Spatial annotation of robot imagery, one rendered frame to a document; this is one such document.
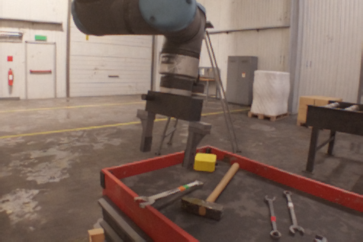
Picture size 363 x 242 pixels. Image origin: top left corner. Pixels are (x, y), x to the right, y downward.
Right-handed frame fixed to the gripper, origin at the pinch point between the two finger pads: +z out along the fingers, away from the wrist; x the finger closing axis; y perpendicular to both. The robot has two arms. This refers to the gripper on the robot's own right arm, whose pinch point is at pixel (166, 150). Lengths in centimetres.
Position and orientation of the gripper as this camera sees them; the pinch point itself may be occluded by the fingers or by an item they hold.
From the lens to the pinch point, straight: 58.3
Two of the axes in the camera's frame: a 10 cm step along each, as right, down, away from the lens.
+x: 7.8, 1.5, -6.0
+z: -1.5, 9.9, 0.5
